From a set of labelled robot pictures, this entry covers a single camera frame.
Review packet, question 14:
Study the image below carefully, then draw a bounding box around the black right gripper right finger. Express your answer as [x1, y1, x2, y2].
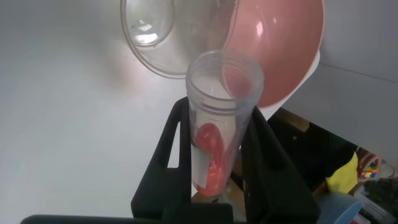
[240, 105, 322, 224]

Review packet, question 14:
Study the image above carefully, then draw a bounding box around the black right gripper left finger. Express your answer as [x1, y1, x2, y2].
[131, 96, 193, 219]

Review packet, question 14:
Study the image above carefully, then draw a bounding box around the test tube with red pigment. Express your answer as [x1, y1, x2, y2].
[185, 49, 266, 197]

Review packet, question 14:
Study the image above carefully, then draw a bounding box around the dark furniture beside table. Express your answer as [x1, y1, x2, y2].
[267, 107, 359, 194]

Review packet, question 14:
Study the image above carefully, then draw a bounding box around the blue plastic item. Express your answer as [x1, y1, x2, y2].
[316, 190, 364, 224]

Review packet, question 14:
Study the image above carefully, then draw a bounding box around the yellow cloth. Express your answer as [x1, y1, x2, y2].
[325, 151, 360, 195]

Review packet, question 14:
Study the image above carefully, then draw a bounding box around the colourful block toy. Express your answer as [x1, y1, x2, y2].
[358, 161, 381, 180]

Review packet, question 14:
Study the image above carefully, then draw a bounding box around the clear plastic measuring cup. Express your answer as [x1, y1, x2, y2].
[119, 0, 241, 80]

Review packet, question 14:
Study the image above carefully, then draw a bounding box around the pink bowl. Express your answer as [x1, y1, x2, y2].
[221, 0, 326, 110]

